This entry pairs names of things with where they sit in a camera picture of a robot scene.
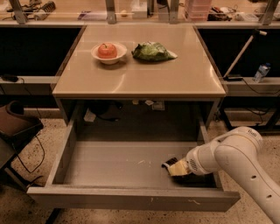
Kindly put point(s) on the black device under stick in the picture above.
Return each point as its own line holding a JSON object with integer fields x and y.
{"x": 233, "y": 77}

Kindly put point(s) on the black device on ledge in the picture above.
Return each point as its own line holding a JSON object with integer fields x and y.
{"x": 9, "y": 77}

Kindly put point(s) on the open grey drawer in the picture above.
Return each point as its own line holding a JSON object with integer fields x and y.
{"x": 118, "y": 165}

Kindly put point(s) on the clear water bottle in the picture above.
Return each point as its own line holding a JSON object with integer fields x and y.
{"x": 261, "y": 72}

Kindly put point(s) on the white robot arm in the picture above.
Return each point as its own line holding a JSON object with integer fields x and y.
{"x": 236, "y": 154}

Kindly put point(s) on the pink plastic container stack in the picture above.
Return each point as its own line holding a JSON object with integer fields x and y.
{"x": 197, "y": 10}

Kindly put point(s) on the green chip bag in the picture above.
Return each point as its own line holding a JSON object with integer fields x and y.
{"x": 152, "y": 51}

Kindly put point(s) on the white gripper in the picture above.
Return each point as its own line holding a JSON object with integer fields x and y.
{"x": 194, "y": 161}

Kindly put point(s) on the red apple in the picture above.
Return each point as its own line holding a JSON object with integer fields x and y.
{"x": 107, "y": 51}

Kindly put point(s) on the brown office chair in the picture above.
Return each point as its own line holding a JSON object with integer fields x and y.
{"x": 16, "y": 130}

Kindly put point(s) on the white ceramic bowl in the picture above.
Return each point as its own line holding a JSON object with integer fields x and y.
{"x": 121, "y": 52}

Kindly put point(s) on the beige top cabinet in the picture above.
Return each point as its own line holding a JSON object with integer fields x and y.
{"x": 190, "y": 76}

